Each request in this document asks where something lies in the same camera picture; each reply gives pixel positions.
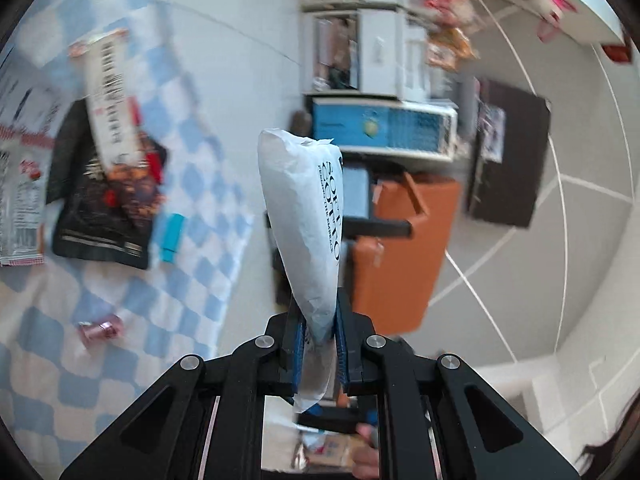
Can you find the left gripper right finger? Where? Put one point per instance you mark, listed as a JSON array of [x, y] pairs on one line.
[[437, 418]]

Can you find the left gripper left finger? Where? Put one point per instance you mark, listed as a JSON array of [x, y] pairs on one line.
[[202, 419]]

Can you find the black snack packet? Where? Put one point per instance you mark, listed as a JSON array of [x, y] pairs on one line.
[[92, 224]]

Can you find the white paper bag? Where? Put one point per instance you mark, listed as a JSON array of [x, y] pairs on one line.
[[302, 185]]

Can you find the white barcode packet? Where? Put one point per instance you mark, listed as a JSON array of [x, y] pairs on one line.
[[102, 62]]

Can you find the blue white checkered cloth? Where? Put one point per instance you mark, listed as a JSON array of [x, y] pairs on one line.
[[56, 394]]

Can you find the teal cylinder tube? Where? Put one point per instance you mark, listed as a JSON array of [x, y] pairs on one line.
[[171, 238]]

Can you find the blue white air cooler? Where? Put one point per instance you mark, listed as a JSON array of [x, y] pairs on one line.
[[387, 128]]

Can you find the dark brown storage bag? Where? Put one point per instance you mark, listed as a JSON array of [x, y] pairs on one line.
[[511, 147]]

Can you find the white red snack bag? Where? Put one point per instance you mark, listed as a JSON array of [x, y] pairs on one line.
[[30, 111]]

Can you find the white bedside cabinet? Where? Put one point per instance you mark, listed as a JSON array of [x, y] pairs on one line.
[[365, 47]]

